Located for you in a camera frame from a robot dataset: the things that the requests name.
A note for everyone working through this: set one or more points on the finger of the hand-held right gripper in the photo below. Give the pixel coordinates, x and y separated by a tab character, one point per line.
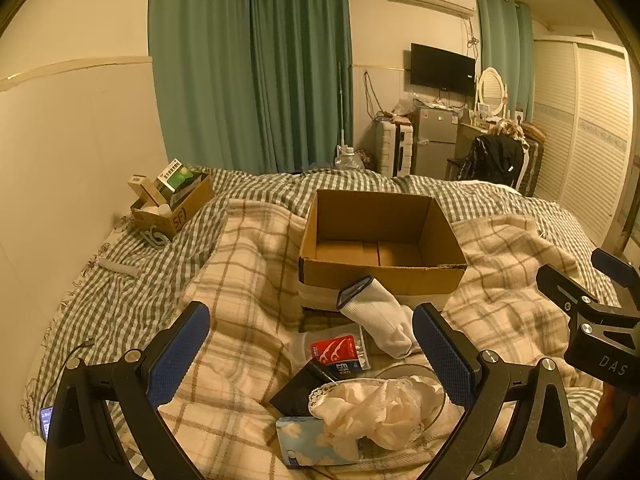
560	287
617	267

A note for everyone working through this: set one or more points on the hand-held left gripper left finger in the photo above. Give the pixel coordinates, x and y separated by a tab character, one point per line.
180	355

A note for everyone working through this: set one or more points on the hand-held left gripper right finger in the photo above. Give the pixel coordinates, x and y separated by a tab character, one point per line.
445	355

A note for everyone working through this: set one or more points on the clear round dish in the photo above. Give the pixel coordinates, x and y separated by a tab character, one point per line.
400	371

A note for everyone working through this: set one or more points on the white sock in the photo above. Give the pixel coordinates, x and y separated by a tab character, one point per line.
380	316

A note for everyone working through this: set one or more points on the cream lace cloth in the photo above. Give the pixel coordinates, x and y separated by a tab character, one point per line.
370	410

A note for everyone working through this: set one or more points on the red label floss pick tub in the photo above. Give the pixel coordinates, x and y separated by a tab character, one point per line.
334	352

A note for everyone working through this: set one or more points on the black wallet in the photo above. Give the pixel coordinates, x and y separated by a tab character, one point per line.
295	392

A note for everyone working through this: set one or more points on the blue tissue packet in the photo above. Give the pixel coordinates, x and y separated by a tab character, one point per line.
300	441

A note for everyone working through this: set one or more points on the person's right hand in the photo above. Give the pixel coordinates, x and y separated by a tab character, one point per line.
606	412

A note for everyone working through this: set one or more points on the cream plaid blanket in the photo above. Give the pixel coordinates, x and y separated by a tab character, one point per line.
250	280

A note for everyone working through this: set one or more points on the white tube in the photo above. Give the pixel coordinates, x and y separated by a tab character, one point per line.
119	267

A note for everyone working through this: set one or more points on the brown suitcase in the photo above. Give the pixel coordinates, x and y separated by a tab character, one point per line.
534	155

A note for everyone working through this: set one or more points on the white louvered wardrobe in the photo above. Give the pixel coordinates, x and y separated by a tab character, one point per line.
585	130

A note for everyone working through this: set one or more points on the small cardboard box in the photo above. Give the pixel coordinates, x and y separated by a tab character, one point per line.
185	212

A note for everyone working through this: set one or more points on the black jacket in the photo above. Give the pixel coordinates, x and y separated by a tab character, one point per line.
492	160

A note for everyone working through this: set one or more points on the smartphone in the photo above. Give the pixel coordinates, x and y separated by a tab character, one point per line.
46	422

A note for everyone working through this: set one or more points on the beige slim carton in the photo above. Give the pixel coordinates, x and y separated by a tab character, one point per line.
147	189

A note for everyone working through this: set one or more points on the green printed carton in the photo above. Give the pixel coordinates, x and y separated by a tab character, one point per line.
175	175

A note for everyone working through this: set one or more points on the silver mini fridge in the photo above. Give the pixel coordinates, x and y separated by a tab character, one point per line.
434	142

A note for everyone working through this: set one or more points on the oval white mirror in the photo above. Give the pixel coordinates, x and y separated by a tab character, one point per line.
491	89

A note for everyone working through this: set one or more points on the white suitcase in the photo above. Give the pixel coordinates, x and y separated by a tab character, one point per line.
392	147

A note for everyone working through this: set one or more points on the large clear water bottle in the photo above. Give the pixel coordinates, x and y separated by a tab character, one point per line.
348	160

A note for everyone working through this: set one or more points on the narrow green curtain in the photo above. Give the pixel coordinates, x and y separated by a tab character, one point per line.
505	45

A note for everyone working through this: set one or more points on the white pole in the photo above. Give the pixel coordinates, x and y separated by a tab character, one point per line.
341	105

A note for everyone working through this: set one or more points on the wide green curtain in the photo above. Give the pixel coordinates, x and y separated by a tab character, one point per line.
240	70

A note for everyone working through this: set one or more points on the black wall television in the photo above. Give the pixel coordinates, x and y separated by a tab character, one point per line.
442	69

